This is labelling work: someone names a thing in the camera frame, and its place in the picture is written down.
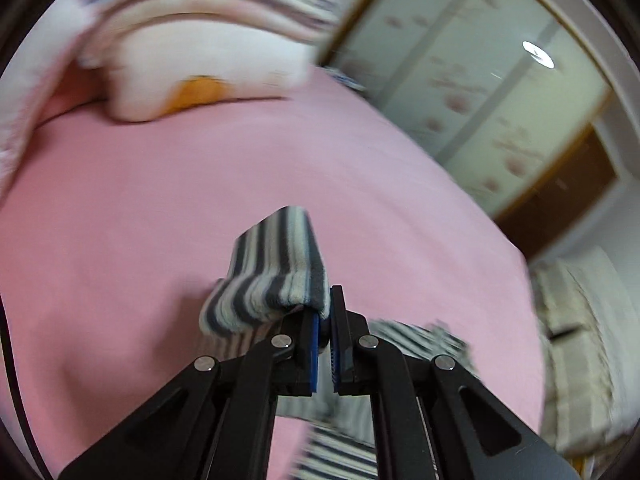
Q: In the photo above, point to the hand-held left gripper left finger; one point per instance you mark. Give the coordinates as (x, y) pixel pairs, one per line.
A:
(314, 360)

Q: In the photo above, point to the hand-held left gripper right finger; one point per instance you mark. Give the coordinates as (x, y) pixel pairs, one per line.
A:
(336, 360)

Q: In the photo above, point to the striped long sleeve shirt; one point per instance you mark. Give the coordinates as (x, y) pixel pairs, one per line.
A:
(280, 260)

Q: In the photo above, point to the pink blanket covered bed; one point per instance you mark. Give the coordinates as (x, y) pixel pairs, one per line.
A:
(200, 170)

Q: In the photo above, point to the beige lace covered furniture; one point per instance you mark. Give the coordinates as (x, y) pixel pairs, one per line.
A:
(580, 335)

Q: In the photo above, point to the brown wooden door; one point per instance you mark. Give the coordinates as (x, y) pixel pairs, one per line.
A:
(560, 195)

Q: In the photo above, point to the small blue white box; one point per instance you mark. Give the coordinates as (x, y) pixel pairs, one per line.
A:
(345, 79)

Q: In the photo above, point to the folded cartoon print quilt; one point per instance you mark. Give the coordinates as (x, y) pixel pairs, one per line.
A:
(200, 60)

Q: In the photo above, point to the floral sliding door wardrobe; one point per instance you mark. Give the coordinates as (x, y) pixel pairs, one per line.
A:
(475, 60)

